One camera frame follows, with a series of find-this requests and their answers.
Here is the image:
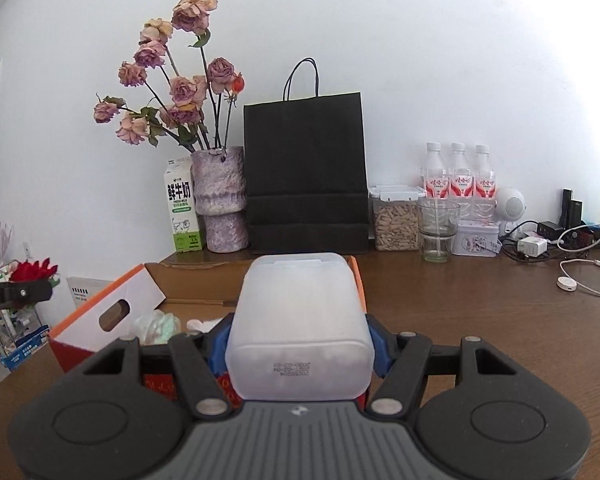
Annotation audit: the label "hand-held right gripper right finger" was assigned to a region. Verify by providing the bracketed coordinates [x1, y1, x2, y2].
[365, 314, 523, 417]

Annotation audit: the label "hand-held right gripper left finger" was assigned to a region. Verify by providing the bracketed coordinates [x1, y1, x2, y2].
[77, 316, 236, 420]

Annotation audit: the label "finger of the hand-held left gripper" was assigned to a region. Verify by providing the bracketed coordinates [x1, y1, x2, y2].
[0, 279, 52, 307]

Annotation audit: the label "red artificial flower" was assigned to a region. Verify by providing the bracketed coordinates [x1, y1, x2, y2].
[9, 259, 60, 288]

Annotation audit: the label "red cardboard box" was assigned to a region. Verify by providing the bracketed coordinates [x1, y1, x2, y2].
[49, 255, 368, 408]

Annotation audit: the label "white plastic jar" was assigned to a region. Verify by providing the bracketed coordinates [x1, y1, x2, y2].
[224, 253, 373, 403]

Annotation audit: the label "clear container of seeds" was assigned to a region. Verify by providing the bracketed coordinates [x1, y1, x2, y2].
[369, 185, 427, 252]

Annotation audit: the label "metal storage rack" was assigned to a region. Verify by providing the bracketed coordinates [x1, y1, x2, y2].
[0, 255, 46, 361]

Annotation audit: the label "purple feather decoration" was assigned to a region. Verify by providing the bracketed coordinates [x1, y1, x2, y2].
[0, 197, 16, 261]

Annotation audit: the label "blue carton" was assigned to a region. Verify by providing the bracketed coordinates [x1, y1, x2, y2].
[0, 325, 50, 372]

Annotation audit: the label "light green plastic bag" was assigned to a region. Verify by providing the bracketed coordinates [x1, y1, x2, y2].
[130, 310, 182, 346]

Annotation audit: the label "clear glass cup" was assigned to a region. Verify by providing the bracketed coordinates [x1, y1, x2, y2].
[418, 200, 462, 238]
[421, 230, 453, 264]

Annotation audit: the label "white tin box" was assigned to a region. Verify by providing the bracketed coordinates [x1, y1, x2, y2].
[451, 219, 501, 257]

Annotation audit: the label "white green milk carton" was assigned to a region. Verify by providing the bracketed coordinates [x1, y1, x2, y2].
[162, 156, 202, 254]

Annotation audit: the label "purple textured vase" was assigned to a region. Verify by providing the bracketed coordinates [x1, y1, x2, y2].
[190, 146, 248, 253]

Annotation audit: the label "red label water bottle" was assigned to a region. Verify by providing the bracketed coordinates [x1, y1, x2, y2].
[447, 142, 473, 221]
[421, 142, 450, 206]
[472, 144, 497, 221]

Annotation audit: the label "white charger plug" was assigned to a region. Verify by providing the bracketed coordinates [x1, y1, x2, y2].
[517, 236, 548, 259]

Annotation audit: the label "white round speaker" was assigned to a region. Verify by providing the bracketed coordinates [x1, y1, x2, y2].
[495, 187, 529, 233]

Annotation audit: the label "black paper bag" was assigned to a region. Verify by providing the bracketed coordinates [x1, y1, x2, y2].
[243, 57, 371, 255]

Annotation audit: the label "black charger block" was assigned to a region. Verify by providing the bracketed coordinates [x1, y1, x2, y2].
[537, 220, 566, 241]

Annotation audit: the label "black upright boxes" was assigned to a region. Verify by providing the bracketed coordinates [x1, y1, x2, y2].
[561, 188, 584, 233]

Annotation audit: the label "black power strip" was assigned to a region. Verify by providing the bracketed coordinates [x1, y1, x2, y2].
[570, 224, 600, 251]

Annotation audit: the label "dried pink rose bouquet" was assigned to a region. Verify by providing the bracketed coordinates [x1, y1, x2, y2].
[93, 0, 246, 153]

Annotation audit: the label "white cable with round puck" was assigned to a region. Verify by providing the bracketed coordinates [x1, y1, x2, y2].
[555, 225, 600, 298]

